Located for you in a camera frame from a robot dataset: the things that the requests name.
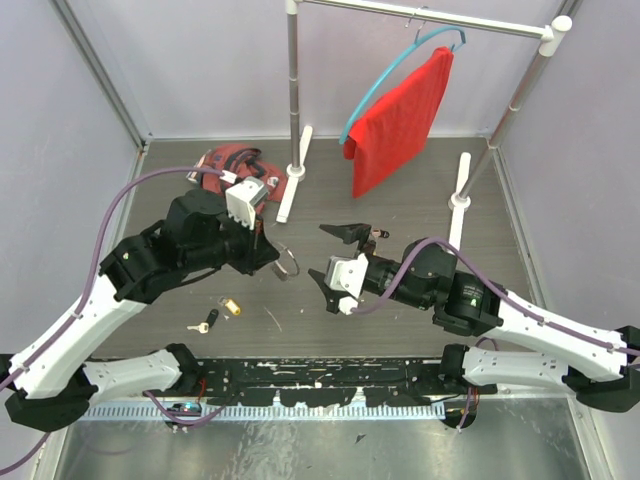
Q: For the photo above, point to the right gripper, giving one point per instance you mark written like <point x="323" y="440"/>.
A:
<point x="350" y="232"/>

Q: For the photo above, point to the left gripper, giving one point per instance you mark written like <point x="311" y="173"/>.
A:
<point x="260" y="251"/>

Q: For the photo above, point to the metal keyring with keys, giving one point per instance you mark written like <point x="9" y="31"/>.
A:
<point x="286" y="266"/>

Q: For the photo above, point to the yellow tag key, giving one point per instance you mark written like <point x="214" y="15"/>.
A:
<point x="231" y="305"/>

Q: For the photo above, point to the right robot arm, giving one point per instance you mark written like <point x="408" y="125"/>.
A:
<point x="599" y="367"/>

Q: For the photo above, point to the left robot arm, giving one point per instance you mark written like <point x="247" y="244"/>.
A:
<point x="54" y="381"/>

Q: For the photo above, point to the brown tag key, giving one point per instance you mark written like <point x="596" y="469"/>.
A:
<point x="379" y="233"/>

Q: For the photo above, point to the black tag key left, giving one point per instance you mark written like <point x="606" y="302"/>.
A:
<point x="204" y="326"/>

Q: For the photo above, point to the crumpled maroon shirt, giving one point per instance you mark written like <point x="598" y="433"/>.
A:
<point x="243" y="161"/>

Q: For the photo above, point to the red cloth on hanger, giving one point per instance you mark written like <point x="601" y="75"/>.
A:
<point x="396" y="128"/>

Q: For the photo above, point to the teal clothes hanger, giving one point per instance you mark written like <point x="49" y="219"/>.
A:
<point x="419" y="40"/>

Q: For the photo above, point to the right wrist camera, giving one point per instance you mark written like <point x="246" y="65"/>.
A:
<point x="344" y="279"/>

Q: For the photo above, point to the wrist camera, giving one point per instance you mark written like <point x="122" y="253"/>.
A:
<point x="344" y="279"/>
<point x="242" y="197"/>

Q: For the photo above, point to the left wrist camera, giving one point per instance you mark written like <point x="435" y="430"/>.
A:
<point x="242" y="197"/>

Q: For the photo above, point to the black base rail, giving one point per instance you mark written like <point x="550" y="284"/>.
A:
<point x="323" y="382"/>

